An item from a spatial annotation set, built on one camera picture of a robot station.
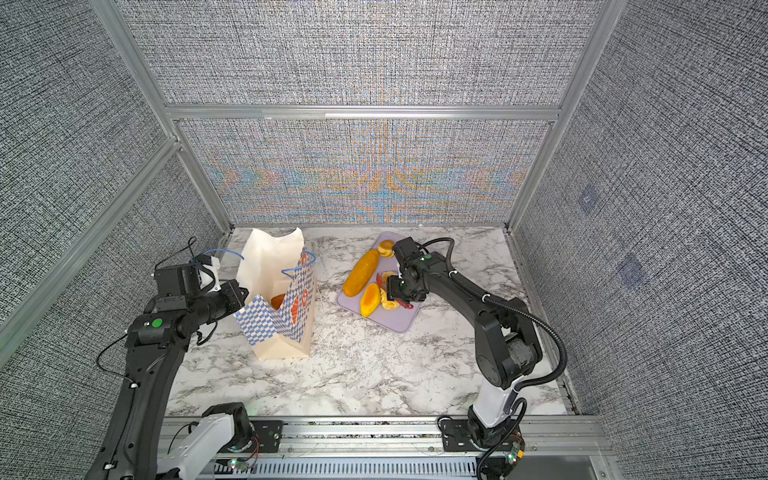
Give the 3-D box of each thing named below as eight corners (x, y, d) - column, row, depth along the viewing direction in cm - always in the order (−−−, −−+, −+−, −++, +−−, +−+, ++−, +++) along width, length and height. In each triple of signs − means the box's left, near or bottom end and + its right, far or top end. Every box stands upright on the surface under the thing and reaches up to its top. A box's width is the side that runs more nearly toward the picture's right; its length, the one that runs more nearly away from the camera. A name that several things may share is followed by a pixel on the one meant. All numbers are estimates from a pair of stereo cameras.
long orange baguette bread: (341, 294, 101) (340, 287, 98) (369, 254, 112) (369, 247, 109) (354, 300, 99) (353, 293, 96) (381, 259, 111) (381, 251, 107)
